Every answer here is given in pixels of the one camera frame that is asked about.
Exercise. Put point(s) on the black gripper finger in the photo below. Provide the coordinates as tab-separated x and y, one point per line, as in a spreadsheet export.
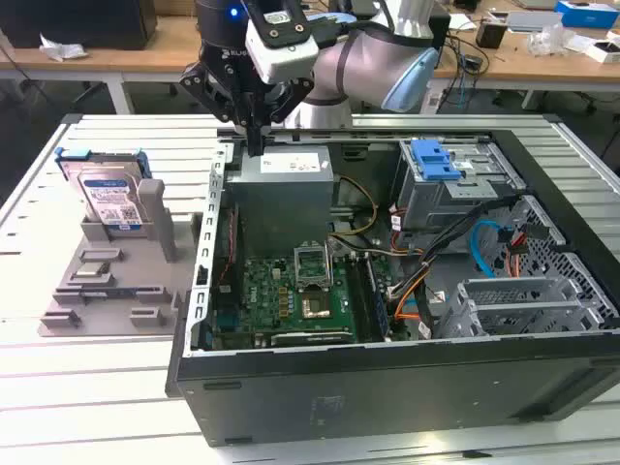
198	80
293	92

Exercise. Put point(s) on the hard disk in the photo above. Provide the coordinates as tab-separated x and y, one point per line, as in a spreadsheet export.
109	194

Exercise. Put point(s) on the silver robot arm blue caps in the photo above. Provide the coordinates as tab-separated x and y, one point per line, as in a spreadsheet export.
358	63

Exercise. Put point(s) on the perforated metal disk bay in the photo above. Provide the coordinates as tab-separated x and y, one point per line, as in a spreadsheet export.
508	295

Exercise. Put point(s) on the long wooden desk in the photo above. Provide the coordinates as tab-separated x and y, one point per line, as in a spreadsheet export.
145	63

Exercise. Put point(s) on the large black box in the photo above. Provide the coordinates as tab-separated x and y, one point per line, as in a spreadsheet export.
97	24

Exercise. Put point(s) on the grey power supply box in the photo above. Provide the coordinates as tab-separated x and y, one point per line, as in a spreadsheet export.
281	208

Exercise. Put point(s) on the crumpled white paper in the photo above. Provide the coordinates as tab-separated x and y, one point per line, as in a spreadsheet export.
60	48

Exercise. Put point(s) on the blue plastic bay latch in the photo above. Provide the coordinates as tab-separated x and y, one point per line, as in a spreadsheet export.
431	160

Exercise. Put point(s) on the black computer tower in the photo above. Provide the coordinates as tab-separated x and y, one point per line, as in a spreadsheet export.
441	31

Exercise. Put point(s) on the grey metal drive cage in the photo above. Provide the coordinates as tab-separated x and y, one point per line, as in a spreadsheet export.
426	203

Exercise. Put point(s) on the small black box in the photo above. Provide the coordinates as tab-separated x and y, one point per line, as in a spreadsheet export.
490	35

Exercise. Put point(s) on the green motherboard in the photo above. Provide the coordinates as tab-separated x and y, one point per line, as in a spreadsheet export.
261	295

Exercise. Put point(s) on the grey plastic parts rack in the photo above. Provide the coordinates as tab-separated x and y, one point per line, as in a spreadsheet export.
121	271

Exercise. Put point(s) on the silver CPU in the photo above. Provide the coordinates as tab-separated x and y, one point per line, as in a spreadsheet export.
92	269

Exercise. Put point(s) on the CPU socket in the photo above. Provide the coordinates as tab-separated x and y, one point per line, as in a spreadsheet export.
317	308

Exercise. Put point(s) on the dark RAM stick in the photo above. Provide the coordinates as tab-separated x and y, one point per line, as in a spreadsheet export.
380	310

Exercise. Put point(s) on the black graphics card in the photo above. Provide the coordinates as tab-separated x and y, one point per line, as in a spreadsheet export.
310	337

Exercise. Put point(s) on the flat grey box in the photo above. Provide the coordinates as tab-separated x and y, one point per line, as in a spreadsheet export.
533	21

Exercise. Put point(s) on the clear plastic bag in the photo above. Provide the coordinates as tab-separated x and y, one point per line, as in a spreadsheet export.
547	41

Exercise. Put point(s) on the blue cardboard box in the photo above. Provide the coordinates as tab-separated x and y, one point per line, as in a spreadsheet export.
588	17

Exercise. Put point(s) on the white open box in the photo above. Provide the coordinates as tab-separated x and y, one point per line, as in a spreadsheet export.
603	52

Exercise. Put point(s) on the black open PC case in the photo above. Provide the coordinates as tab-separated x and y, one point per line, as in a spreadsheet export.
387	397

